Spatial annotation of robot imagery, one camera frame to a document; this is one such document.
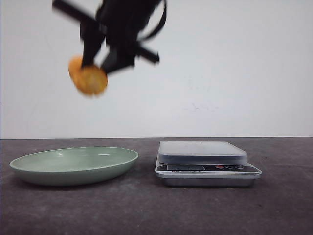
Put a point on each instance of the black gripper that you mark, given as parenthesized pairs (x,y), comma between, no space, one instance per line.
(118,24)

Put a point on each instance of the yellow orange corn cob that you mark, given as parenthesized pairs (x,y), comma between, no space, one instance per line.
(89,80)

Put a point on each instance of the light green shallow plate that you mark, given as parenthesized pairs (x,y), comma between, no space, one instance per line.
(74,166)

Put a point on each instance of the silver digital kitchen scale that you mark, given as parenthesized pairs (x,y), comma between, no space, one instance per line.
(204,164)

